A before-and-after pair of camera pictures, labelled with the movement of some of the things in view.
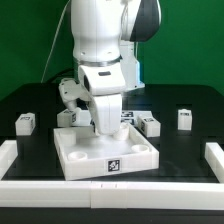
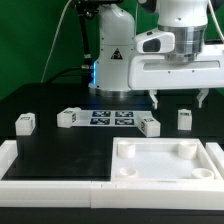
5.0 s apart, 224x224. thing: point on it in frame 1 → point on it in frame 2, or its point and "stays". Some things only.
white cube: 25,124 stays
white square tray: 87,154 → 161,159
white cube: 149,126 stays
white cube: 184,119 stays
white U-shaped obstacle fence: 112,195 stays
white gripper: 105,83 → 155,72
